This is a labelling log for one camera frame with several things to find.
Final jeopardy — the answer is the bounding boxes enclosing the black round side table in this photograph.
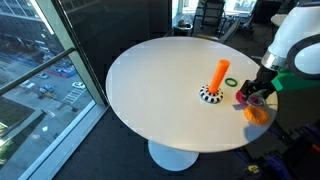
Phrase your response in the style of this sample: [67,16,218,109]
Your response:
[172,18,194,37]

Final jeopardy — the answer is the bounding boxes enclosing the orange peg striped ring holder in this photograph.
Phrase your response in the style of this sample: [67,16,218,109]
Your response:
[198,59,232,105]

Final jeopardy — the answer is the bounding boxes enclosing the blue black bar clamp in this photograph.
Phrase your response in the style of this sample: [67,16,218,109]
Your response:
[265,155,292,180]
[303,124,320,155]

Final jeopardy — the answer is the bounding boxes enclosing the red pink ring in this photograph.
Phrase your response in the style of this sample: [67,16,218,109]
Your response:
[235,89,264,106]

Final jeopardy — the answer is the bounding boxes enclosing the green wrist camera box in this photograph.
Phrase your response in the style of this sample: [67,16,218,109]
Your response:
[270,69,320,93]

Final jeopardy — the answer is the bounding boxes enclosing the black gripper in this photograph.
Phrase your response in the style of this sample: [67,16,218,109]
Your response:
[239,66,278,104]

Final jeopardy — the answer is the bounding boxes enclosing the small green ring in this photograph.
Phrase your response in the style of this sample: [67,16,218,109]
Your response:
[224,77,239,88]

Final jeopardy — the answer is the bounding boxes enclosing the orange textured ring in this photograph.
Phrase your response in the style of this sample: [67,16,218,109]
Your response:
[243,105,270,126]

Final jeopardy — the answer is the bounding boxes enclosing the dark metal window railing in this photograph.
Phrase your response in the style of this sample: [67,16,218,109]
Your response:
[0,47,77,97]

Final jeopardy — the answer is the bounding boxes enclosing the white desk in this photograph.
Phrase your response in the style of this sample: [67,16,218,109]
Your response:
[270,13,292,27]

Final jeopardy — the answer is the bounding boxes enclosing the black office chair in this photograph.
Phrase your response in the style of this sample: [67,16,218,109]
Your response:
[191,0,228,38]

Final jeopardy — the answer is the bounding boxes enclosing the yellow black label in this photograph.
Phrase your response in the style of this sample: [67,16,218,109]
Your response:
[247,164,262,175]

